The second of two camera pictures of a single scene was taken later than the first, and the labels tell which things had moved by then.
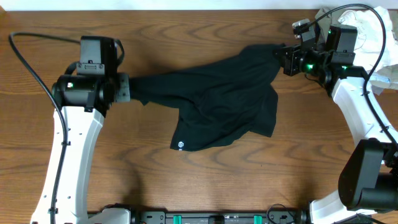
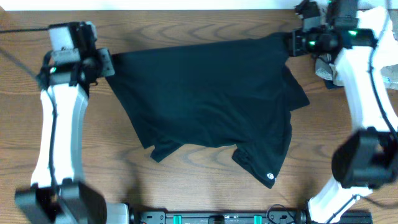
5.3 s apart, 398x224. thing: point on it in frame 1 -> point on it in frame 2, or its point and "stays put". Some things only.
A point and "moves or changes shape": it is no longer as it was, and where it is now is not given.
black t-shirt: [218, 101] moves or changes shape
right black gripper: [288, 63] -> [294, 44]
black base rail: [272, 217] stays put
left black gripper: [124, 94] -> [103, 55]
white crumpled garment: [369, 37] stays put
